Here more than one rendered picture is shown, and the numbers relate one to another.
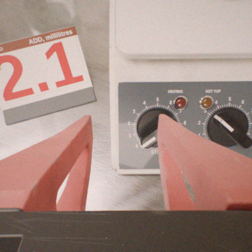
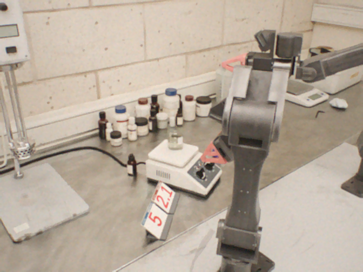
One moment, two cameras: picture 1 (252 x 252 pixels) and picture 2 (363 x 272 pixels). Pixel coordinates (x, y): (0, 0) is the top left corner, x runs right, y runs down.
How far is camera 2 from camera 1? 91 cm
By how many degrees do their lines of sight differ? 57
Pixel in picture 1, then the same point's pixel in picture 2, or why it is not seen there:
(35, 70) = (163, 196)
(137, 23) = (177, 160)
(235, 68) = (196, 156)
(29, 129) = (178, 210)
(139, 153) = (204, 182)
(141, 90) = (190, 170)
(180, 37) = (186, 156)
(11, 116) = (172, 211)
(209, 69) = (194, 160)
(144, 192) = (214, 195)
